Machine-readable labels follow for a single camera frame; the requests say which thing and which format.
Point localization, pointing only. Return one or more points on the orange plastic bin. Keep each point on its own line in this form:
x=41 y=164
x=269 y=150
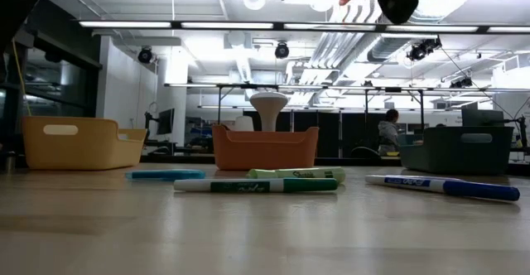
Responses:
x=265 y=151

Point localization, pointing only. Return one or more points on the dark teal plastic bin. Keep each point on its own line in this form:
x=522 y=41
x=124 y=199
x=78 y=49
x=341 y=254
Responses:
x=455 y=155

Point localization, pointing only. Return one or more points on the white mushroom table lamp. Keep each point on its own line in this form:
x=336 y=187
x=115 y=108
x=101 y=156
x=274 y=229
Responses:
x=269 y=105

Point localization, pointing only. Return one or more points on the person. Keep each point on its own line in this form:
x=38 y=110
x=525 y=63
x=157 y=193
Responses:
x=388 y=136

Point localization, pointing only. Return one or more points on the small blue highlighter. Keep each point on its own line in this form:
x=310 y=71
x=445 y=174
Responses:
x=165 y=175

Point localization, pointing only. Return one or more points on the black ceiling camera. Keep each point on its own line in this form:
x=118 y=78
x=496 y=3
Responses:
x=282 y=50
x=420 y=51

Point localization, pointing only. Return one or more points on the green Expo marker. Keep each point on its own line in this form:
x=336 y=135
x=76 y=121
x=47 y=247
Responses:
x=248 y=186

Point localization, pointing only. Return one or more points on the pale yellow Sharpie highlighter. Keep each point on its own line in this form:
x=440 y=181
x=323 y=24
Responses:
x=298 y=174

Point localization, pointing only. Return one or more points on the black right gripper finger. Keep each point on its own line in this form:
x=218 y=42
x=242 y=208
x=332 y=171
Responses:
x=399 y=3

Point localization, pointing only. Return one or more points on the black wall camera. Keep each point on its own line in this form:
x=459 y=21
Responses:
x=145 y=55

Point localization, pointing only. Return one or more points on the yellow plastic bin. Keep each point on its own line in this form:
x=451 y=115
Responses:
x=83 y=146

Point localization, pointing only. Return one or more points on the black computer monitor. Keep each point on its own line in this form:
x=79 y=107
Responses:
x=165 y=122

